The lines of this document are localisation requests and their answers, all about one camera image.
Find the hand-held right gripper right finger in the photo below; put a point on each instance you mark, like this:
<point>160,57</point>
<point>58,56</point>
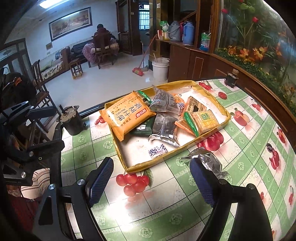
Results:
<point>203,185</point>

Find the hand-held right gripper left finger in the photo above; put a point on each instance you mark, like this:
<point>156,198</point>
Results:
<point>101,183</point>

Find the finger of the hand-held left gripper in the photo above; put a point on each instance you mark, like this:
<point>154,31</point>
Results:
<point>44,112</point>
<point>41,148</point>

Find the yellow cardboard box tray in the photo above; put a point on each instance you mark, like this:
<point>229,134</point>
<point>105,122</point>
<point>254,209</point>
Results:
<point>138,153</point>

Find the green-lettered cracker packet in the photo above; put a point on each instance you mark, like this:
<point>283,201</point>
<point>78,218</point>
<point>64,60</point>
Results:
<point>204,120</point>

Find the dark green snack packet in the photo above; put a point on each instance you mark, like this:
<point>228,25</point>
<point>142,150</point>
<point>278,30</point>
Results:
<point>143,127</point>

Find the large orange biscuit packet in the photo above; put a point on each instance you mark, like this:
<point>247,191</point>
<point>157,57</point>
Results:
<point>127,115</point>

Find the large clear cracker packet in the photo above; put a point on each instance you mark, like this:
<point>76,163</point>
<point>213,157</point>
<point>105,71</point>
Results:
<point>194,105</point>

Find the clear plastic snack bag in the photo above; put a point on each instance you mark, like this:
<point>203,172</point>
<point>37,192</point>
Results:
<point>163,99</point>

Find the green-edged cracker packet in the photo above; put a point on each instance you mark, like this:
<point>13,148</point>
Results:
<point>143,95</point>

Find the person's left forearm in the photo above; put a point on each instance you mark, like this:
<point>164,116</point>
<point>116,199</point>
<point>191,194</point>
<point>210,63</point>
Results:
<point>39,183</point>

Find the wooden chair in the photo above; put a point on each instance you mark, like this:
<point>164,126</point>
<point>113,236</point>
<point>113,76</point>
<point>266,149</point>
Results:
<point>103,55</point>
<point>44,92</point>

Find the black cylindrical container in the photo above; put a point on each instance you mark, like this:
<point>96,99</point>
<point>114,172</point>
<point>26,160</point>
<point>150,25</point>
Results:
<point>72,125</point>

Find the dark jacket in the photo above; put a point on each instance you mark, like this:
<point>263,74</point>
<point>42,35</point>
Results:
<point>16,90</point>

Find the wooden bench with cushion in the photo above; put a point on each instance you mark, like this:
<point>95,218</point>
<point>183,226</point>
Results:
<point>53,68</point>

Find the green fruit-print tablecloth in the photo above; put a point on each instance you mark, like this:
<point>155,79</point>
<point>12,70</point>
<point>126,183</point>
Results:
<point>161,208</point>

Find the wooden stool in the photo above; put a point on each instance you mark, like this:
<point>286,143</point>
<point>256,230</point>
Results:
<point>76,67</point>

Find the black sofa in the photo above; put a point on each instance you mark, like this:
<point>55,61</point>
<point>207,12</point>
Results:
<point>78,49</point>

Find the seated person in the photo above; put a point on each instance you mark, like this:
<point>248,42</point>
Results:
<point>89,52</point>

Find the dark bottle cap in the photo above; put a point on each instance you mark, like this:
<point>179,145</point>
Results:
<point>269,147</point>

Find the red broom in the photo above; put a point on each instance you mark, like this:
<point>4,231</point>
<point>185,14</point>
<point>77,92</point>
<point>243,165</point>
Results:
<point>138,70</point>

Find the small dark jar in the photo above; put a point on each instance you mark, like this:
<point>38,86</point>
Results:
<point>231,80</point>

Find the white plastic bucket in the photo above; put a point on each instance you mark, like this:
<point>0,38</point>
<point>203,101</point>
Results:
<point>160,69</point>

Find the wooden sideboard cabinet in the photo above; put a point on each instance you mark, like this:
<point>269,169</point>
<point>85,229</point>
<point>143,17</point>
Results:
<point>180,60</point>

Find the green plastic bag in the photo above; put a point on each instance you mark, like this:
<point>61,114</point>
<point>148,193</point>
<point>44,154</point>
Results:
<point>205,41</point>

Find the green and white bag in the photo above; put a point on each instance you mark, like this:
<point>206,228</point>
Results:
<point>164,26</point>

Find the blue thermos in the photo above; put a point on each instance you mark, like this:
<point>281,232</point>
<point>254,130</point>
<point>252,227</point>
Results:
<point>188,33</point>

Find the grey thermos kettle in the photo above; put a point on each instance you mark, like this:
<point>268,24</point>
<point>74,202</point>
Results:
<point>174,32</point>

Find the glass flower display cabinet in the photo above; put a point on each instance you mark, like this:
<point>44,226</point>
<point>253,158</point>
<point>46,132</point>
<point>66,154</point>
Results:
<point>254,34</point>

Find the framed wall painting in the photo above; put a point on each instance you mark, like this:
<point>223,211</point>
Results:
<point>69,23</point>

